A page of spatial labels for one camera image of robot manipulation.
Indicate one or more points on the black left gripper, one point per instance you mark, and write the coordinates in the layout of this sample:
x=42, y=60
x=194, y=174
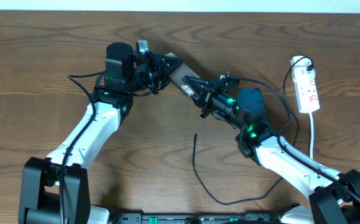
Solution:
x=162, y=70

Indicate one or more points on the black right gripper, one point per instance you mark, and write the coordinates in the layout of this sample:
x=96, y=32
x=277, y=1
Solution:
x=205, y=94

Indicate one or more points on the Galaxy S25 Ultra smartphone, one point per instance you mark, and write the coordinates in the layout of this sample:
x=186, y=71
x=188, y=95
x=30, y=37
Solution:
x=185, y=79

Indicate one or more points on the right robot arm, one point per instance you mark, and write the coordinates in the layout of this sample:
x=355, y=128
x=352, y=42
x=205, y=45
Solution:
x=334, y=196

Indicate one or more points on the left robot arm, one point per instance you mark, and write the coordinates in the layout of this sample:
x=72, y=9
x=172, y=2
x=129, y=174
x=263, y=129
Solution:
x=55, y=189

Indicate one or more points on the white power strip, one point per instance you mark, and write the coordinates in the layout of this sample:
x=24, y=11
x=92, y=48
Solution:
x=305, y=89

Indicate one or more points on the white USB wall charger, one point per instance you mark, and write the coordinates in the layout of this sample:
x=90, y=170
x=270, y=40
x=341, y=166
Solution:
x=302, y=61

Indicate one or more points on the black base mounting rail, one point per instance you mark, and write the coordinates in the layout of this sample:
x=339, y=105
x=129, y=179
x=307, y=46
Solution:
x=138, y=218

